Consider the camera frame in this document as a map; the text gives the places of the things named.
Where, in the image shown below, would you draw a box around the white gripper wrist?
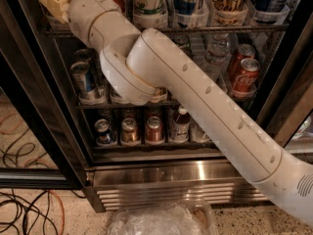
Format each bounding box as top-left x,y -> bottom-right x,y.
39,0 -> 120,46

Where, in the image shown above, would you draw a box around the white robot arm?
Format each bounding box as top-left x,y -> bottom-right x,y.
39,0 -> 313,226

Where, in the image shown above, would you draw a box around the white green can top shelf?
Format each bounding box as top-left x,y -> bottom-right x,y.
133,0 -> 167,28

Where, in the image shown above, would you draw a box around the blue silver can middle shelf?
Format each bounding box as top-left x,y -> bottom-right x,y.
69,62 -> 100,100

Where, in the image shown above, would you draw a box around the blue silver can shelf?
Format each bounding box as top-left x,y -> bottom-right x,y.
69,62 -> 100,100
172,0 -> 208,29

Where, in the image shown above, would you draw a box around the blue silver can top shelf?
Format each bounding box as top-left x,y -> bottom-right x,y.
172,0 -> 208,29

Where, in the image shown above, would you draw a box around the blue Pepsi can bottom shelf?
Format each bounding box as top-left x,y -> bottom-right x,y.
94,118 -> 115,145

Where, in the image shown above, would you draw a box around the gold can bottom shelf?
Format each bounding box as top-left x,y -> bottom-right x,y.
121,117 -> 139,143

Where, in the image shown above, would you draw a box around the glass fridge door left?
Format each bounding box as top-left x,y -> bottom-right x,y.
0,54 -> 82,190

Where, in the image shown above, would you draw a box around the gold black can top shelf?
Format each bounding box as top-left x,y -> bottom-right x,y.
209,0 -> 247,25

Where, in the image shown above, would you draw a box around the copper red can bottom shelf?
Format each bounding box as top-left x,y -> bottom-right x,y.
145,116 -> 163,143

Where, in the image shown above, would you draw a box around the clear water bottle middle shelf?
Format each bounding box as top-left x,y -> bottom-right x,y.
203,33 -> 230,81

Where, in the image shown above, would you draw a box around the clear water bottle shelf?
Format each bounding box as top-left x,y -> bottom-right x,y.
191,121 -> 210,143
203,33 -> 230,81

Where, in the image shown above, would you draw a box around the brown juice bottle white cap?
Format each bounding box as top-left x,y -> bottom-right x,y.
169,105 -> 191,143

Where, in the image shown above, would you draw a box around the clear water bottle bottom shelf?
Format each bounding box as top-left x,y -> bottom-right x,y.
191,121 -> 210,143

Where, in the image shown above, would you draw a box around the red Coca-Cola can rear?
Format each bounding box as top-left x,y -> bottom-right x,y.
227,44 -> 255,78

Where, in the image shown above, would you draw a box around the red Coca-Cola can front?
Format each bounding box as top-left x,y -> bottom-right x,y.
232,58 -> 260,93

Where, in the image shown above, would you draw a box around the clear plastic bag bin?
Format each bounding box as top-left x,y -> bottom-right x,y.
106,199 -> 219,235

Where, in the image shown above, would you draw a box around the black and orange floor cables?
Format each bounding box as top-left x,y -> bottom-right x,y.
0,188 -> 86,235

